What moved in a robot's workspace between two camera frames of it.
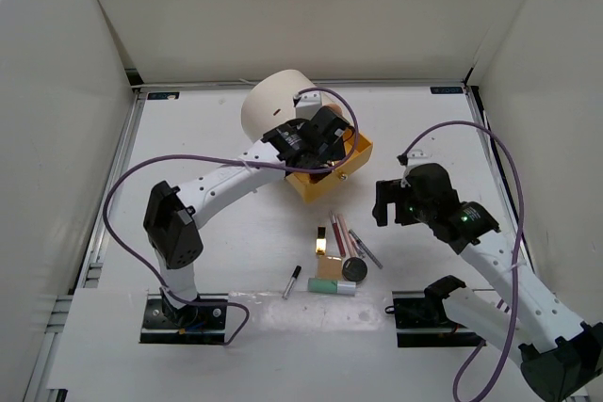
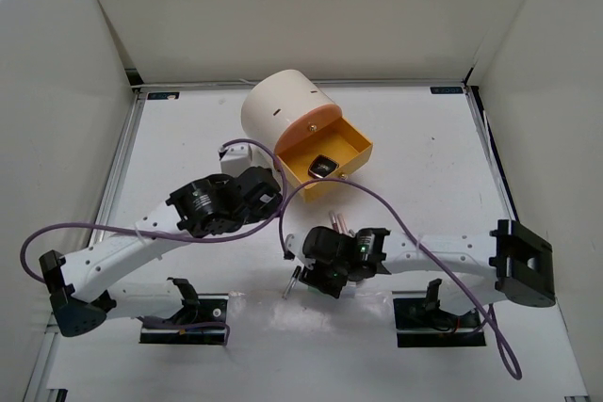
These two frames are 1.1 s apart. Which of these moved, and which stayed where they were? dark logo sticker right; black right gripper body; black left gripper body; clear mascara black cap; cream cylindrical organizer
Moved: black right gripper body; black left gripper body
Stayed: clear mascara black cap; cream cylindrical organizer; dark logo sticker right
